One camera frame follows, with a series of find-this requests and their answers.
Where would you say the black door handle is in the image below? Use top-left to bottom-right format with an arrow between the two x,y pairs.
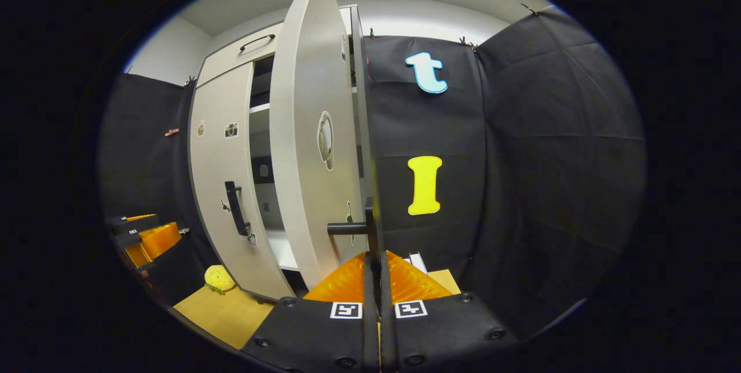
327,196 -> 384,304
224,180 -> 253,238

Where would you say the black backdrop cloth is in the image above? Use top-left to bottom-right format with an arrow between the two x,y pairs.
98,5 -> 648,342

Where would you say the yellow plush toy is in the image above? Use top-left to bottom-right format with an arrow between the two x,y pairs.
204,265 -> 237,295

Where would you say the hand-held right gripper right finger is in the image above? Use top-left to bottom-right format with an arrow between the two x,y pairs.
376,250 -> 519,373

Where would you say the black top panel handle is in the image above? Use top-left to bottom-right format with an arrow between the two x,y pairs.
239,34 -> 277,53

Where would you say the beige double-door shoe cabinet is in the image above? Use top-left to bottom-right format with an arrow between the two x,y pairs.
186,5 -> 377,304

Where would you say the beige door with headphone sticker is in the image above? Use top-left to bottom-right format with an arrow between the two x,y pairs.
269,0 -> 370,290

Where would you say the beige door with camera sticker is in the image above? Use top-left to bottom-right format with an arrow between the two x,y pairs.
189,62 -> 296,302

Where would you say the beige cabinet top panel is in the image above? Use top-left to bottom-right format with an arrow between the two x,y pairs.
197,5 -> 354,89

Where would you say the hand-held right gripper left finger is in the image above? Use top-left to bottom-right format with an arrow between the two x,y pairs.
240,250 -> 380,373

